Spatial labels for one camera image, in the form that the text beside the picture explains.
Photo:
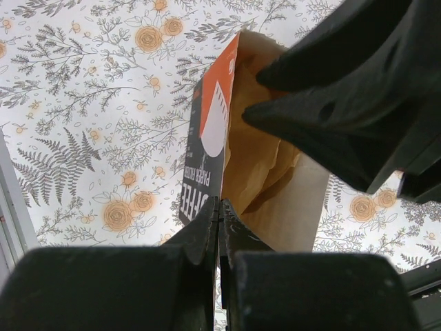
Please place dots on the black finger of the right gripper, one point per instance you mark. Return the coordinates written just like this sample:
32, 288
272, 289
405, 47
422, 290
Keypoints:
401, 37
361, 128

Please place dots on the floral patterned table mat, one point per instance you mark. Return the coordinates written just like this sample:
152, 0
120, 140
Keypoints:
95, 103

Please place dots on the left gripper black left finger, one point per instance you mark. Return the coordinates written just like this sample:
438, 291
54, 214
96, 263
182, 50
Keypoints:
167, 287

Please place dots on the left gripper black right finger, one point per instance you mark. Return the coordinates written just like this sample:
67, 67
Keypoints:
267, 290

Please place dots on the orange coffee filter box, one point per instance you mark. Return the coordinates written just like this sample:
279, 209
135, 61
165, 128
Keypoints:
288, 221

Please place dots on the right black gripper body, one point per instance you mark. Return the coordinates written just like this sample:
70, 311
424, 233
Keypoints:
424, 186

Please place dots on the aluminium frame rail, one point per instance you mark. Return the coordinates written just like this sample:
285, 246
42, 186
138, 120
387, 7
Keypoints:
17, 231

